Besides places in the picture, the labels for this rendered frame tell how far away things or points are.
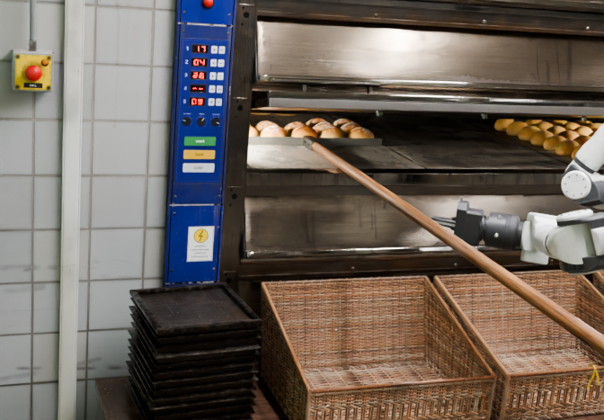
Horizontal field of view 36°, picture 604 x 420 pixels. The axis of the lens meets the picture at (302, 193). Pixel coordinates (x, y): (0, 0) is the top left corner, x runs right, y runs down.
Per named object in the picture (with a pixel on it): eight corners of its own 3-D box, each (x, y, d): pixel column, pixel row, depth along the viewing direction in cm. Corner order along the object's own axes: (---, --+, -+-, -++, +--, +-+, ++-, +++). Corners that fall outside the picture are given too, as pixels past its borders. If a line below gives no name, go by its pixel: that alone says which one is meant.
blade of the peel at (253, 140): (381, 146, 320) (382, 138, 319) (227, 144, 302) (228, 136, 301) (344, 125, 352) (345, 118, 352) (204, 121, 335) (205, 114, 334)
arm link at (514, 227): (499, 257, 221) (547, 265, 218) (506, 213, 221) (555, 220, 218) (501, 255, 232) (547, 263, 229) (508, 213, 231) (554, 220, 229)
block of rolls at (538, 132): (489, 128, 375) (491, 114, 373) (588, 129, 391) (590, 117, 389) (578, 163, 320) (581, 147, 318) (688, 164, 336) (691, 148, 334)
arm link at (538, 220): (519, 246, 226) (532, 251, 213) (525, 211, 226) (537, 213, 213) (546, 251, 226) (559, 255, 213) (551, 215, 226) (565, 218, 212)
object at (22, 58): (11, 86, 238) (11, 48, 235) (51, 88, 241) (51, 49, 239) (12, 91, 231) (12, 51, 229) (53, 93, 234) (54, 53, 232)
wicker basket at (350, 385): (251, 364, 281) (257, 280, 274) (417, 352, 299) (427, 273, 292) (301, 447, 236) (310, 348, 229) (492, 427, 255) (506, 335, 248)
